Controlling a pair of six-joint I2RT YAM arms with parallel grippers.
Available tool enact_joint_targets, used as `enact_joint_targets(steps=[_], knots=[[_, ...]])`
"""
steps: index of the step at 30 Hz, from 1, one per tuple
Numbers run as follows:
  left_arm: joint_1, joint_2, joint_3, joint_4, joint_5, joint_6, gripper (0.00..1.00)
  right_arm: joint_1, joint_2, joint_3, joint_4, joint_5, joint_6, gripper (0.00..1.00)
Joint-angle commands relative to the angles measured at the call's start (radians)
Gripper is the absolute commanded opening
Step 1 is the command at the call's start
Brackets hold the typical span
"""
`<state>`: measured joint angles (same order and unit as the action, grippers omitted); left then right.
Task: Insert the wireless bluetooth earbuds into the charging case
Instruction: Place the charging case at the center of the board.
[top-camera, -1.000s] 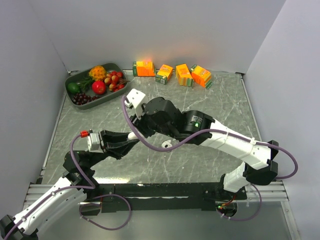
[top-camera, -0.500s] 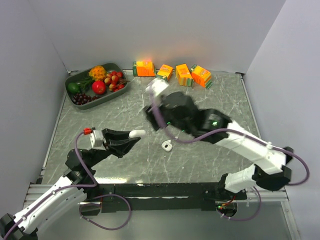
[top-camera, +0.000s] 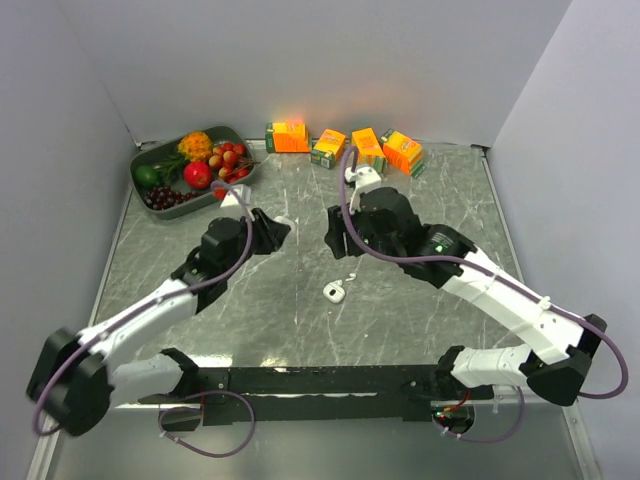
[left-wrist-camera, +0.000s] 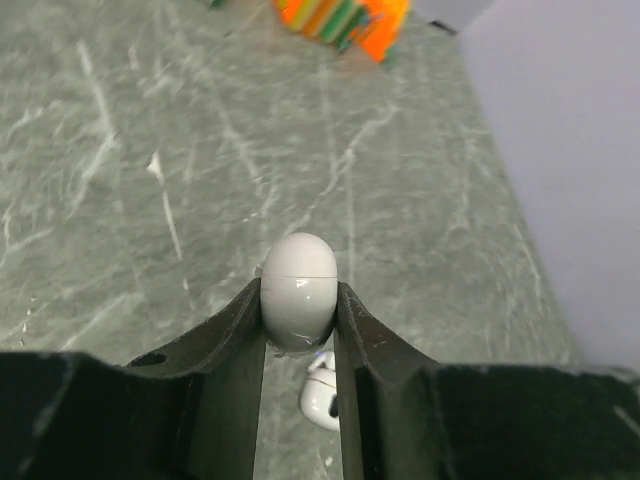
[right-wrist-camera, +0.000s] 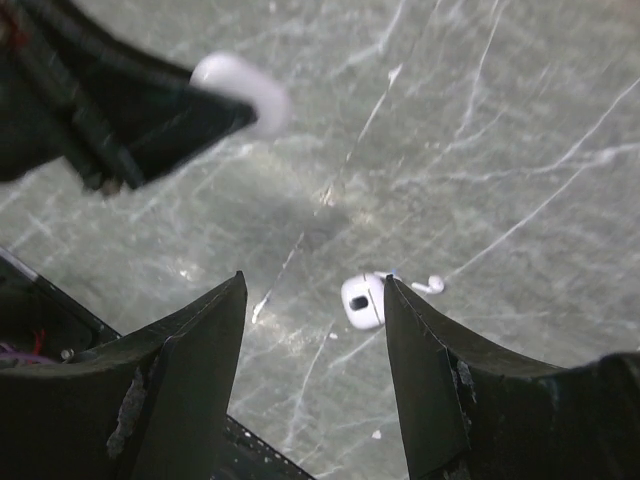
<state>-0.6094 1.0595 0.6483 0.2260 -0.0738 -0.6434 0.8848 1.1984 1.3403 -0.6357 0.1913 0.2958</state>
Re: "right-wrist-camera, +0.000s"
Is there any white square charging case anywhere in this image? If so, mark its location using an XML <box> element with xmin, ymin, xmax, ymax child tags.
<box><xmin>340</xmin><ymin>272</ymin><xmax>385</xmax><ymax>330</ymax></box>

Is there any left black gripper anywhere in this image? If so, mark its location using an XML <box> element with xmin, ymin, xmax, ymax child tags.
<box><xmin>1</xmin><ymin>1</ymin><xmax>257</xmax><ymax>190</ymax></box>

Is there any white stem earbud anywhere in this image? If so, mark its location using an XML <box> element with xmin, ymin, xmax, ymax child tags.
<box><xmin>411</xmin><ymin>275</ymin><xmax>445</xmax><ymax>295</ymax></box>
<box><xmin>373</xmin><ymin>271</ymin><xmax>402</xmax><ymax>281</ymax></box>

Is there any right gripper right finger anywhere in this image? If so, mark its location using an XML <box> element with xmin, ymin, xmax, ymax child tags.
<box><xmin>384</xmin><ymin>277</ymin><xmax>639</xmax><ymax>479</ymax></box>

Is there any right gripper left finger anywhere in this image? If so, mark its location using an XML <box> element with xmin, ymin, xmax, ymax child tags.
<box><xmin>1</xmin><ymin>274</ymin><xmax>247</xmax><ymax>479</ymax></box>

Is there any white oval earbud case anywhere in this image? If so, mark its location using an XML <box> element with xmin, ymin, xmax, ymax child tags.
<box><xmin>190</xmin><ymin>52</ymin><xmax>292</xmax><ymax>138</ymax></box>

